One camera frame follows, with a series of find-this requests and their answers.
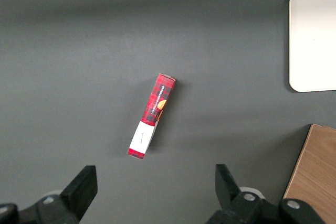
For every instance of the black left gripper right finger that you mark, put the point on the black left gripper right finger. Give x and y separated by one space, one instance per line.
228 190

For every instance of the light wooden drawer cabinet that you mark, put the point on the light wooden drawer cabinet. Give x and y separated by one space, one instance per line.
315 171

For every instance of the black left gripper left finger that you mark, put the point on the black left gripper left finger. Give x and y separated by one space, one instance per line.
78 190

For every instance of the red plaid shortbread box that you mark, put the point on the red plaid shortbread box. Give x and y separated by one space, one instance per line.
153 113

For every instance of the white rounded plastic tray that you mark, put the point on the white rounded plastic tray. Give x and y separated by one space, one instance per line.
313 40

